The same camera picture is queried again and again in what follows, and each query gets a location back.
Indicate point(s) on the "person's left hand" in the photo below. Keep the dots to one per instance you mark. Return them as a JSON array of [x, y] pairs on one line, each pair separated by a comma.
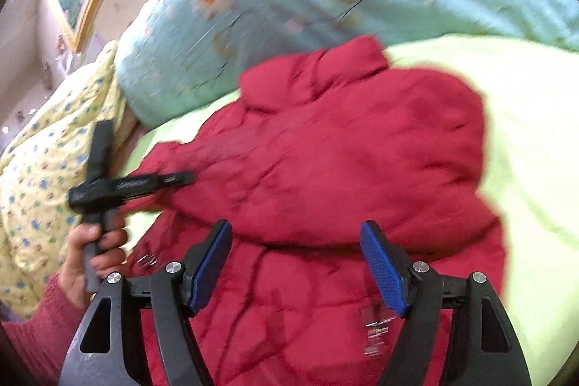
[[92, 253]]

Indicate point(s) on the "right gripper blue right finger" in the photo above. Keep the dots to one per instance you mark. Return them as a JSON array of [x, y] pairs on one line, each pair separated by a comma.
[[483, 348]]

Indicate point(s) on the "red quilted puffer jacket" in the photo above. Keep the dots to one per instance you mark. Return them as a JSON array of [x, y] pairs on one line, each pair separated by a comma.
[[316, 145]]

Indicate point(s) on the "yellow patterned blanket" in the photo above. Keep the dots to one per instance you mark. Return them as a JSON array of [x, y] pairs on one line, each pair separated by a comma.
[[39, 167]]

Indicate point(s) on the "red knit sleeve forearm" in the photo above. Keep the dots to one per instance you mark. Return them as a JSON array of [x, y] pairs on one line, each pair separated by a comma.
[[33, 352]]

